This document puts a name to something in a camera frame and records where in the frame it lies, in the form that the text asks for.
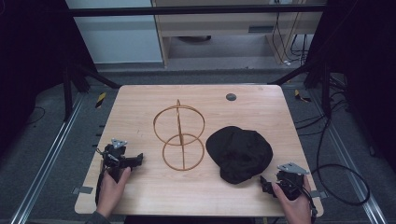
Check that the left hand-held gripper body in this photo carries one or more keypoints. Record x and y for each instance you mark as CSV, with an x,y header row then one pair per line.
x,y
114,154

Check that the grey metal table bracket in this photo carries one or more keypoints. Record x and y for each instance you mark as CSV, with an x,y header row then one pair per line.
x,y
82,190
319,194

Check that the person's left hand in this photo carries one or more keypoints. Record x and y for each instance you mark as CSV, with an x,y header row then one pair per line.
x,y
111,189

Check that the yellow black striped tape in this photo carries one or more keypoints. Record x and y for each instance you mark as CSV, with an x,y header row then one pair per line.
x,y
100,100
300,96

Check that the black metal stand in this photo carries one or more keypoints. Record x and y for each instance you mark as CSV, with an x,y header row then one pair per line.
x,y
74,84
314,81

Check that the grey round table grommet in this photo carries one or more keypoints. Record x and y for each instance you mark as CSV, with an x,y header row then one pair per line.
x,y
231,97

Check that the black curtain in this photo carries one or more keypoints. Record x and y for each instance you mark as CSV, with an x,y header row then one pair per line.
x,y
364,62
31,62

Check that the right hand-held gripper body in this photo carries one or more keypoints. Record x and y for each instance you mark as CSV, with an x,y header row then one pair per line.
x,y
291,182

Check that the aluminium floor rail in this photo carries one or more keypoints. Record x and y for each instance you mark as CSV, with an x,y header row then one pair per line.
x,y
345,155
46,161

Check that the black horizontal frame bar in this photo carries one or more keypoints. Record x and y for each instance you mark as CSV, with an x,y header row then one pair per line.
x,y
193,10

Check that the person's right hand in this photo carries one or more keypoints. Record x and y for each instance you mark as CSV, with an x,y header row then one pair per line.
x,y
294,208

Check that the black cap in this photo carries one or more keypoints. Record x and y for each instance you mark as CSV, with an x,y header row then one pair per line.
x,y
239,154

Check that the white cabinet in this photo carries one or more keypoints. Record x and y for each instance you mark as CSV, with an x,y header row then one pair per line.
x,y
118,34

